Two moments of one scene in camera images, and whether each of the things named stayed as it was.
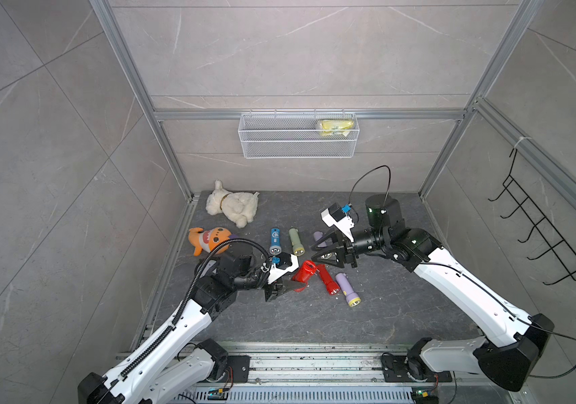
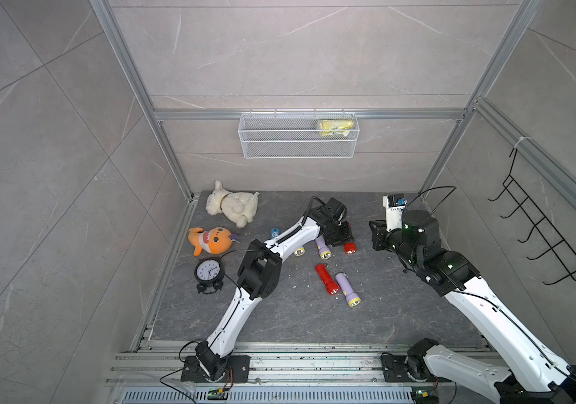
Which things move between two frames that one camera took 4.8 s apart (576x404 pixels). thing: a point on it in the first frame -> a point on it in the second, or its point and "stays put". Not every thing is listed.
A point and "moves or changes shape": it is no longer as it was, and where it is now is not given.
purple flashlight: (317, 236) stays put
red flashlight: (332, 286) stays put
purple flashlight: (352, 297) stays put
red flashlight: (304, 274) moves or changes shape
